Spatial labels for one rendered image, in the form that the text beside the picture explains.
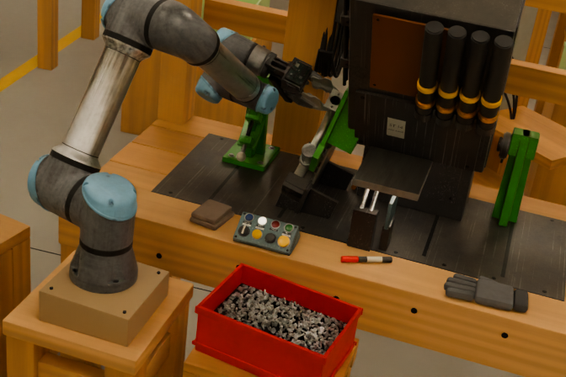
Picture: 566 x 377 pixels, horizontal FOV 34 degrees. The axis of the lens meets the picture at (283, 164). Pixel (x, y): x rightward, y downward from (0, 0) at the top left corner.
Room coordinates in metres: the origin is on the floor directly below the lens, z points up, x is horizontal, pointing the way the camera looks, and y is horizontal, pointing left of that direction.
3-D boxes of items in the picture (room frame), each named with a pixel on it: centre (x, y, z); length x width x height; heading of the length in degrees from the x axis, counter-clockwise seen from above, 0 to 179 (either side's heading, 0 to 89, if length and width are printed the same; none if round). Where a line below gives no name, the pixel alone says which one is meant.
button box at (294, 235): (1.98, 0.02, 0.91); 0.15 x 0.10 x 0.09; 76
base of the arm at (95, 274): (1.71, 0.37, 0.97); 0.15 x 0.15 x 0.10
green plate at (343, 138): (2.18, -0.15, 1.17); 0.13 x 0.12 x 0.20; 76
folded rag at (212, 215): (2.05, 0.16, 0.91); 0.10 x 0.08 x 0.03; 156
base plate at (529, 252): (2.22, -0.24, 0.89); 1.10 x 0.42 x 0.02; 76
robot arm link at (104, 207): (1.71, 0.37, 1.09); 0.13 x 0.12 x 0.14; 59
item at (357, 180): (2.10, -0.29, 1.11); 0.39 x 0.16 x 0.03; 166
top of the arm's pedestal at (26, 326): (1.71, 0.37, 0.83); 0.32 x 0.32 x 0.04; 76
